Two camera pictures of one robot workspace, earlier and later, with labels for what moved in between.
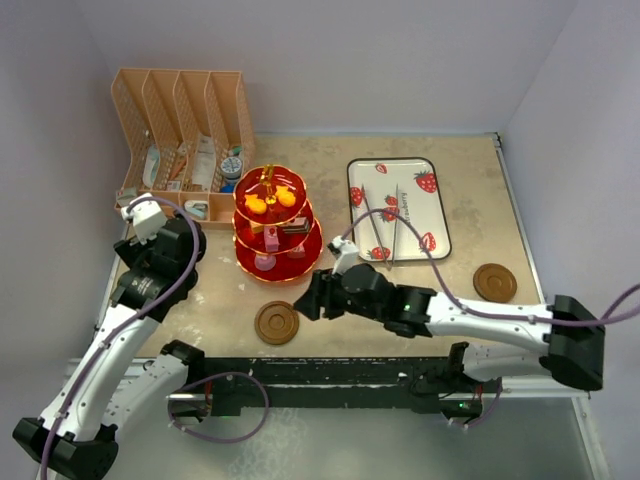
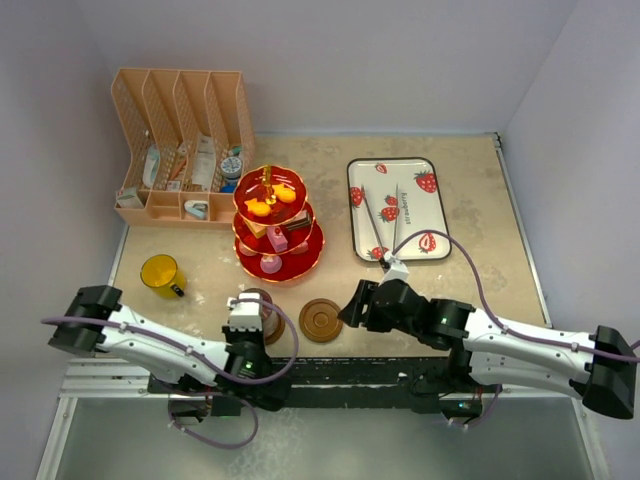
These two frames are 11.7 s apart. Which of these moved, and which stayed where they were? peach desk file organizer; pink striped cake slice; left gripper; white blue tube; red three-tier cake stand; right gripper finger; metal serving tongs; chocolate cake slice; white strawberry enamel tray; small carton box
Moved: pink striped cake slice; left gripper; chocolate cake slice; right gripper finger
Stayed: small carton box; white strawberry enamel tray; red three-tier cake stand; white blue tube; peach desk file organizer; metal serving tongs
